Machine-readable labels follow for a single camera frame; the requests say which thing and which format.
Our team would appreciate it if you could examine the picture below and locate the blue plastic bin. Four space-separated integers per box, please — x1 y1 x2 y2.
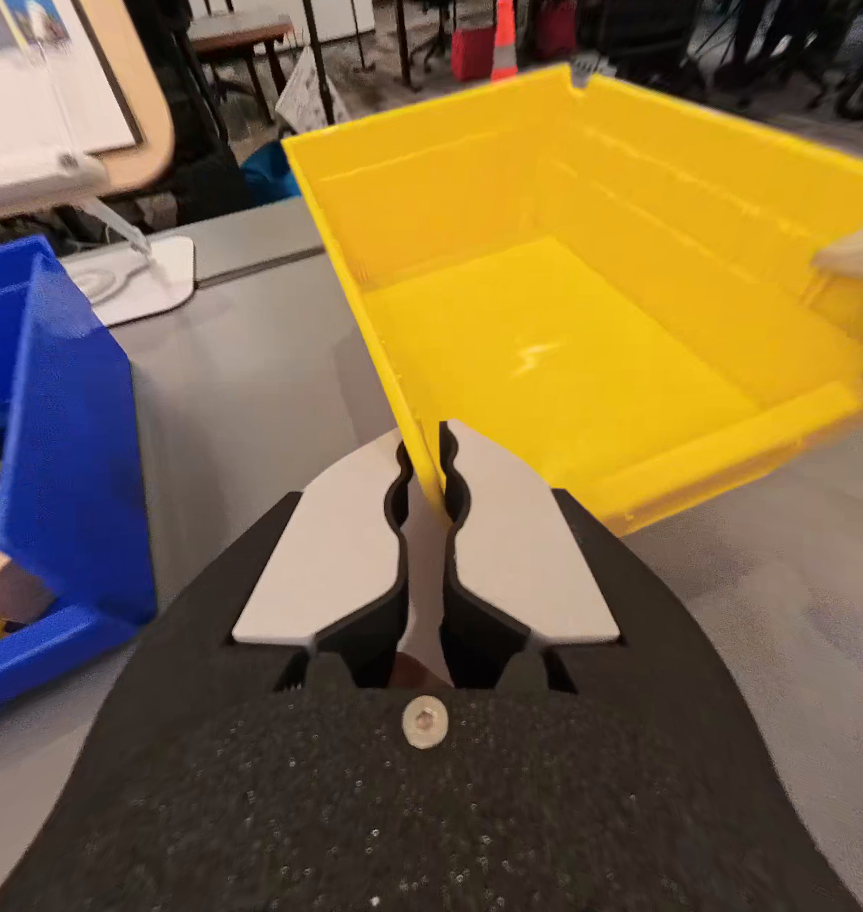
0 235 158 724

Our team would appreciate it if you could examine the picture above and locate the grey desk hatch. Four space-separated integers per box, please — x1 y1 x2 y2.
196 246 325 289

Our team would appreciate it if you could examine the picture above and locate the pile of plain wooden cubes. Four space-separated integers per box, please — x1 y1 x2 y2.
0 445 56 627

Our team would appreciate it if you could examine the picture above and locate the orange traffic cone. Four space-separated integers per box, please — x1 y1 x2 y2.
492 0 519 81

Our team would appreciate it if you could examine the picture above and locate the white printed sheet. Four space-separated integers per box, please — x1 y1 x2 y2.
275 46 350 133

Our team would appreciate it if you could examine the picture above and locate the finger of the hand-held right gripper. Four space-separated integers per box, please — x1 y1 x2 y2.
812 224 863 289

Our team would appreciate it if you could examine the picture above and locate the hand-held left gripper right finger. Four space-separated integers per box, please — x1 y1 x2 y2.
440 419 622 690

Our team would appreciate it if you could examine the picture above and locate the white desk stand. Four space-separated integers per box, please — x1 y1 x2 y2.
0 153 196 329

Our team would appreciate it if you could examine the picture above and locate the black office chair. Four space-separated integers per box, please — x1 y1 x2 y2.
125 0 256 229

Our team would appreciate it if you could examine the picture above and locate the black tripod pole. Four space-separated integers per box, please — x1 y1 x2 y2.
302 0 336 128

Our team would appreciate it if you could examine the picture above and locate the teal bag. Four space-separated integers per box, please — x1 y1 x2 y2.
240 139 302 208

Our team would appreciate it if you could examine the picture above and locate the small wooden table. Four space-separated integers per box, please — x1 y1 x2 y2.
189 14 294 125

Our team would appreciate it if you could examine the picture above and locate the beige wooden board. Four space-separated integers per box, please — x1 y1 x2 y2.
0 0 176 200

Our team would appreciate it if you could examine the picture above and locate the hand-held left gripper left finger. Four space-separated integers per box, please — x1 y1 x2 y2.
232 429 411 688

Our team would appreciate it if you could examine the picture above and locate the red bag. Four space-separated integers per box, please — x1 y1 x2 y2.
451 27 495 81

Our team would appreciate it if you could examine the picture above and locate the yellow plastic bin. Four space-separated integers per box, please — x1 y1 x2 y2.
282 63 863 537

